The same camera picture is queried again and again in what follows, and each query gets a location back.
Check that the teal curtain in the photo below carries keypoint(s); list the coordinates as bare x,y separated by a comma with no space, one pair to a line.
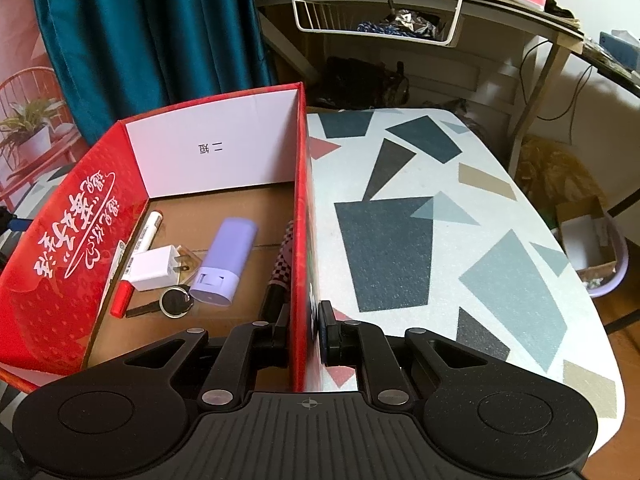
119,58

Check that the clear case orange card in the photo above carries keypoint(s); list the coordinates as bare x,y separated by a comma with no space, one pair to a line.
186,265

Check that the white desk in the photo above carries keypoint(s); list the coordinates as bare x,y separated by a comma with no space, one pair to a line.
501,58

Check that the geometric patterned tablecloth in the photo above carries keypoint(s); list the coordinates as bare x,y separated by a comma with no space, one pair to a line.
403,218

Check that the small open cardboard box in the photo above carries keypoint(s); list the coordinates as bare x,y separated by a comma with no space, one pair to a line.
584,235

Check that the white wire basket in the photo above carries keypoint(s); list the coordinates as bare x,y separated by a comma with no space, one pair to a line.
388,19

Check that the lavender plastic bin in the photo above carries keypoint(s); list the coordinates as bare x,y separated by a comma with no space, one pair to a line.
604,279

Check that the black white checkered pen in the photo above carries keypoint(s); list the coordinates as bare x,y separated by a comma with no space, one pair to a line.
278,291

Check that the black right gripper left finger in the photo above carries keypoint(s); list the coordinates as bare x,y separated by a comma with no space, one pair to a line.
248,349

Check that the red cardboard box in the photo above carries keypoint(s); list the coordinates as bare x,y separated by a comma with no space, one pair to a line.
173,219

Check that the lavender power bank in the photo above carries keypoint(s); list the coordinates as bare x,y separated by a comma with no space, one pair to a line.
219,274

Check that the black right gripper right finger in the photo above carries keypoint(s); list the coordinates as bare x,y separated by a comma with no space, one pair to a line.
364,347

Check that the white charger plug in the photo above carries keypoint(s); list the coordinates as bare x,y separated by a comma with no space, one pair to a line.
156,268

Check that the black key with ring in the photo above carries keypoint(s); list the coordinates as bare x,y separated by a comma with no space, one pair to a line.
175,302

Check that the red white marker pen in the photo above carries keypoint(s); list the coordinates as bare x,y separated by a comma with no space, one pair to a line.
144,240

